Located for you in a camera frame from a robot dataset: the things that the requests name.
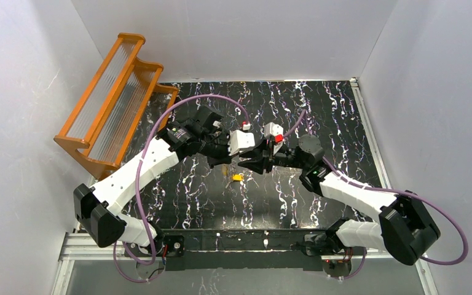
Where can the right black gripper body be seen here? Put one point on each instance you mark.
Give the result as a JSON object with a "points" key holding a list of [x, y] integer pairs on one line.
{"points": [[268, 158]]}

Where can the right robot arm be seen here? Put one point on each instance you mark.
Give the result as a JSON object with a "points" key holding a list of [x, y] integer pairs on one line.
{"points": [[397, 223]]}

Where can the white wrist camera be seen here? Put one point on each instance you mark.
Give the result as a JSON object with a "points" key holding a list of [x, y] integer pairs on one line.
{"points": [[274, 132], [241, 140]]}

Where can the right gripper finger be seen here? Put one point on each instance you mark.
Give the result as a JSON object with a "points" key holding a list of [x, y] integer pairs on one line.
{"points": [[262, 150], [258, 165]]}

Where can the orange wooden rack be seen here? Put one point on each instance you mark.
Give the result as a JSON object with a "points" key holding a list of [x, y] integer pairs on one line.
{"points": [[99, 130]]}

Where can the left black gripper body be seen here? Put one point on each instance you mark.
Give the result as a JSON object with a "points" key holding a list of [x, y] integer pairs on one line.
{"points": [[223, 152]]}

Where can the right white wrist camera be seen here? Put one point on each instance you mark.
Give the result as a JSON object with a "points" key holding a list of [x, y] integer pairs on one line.
{"points": [[274, 132]]}

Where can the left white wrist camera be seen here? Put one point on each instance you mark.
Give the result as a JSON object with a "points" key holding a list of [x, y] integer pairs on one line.
{"points": [[241, 140]]}

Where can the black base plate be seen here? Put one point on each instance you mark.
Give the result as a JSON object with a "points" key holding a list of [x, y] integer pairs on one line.
{"points": [[250, 249]]}

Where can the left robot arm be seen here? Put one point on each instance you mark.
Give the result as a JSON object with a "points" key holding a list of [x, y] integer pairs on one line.
{"points": [[99, 207]]}

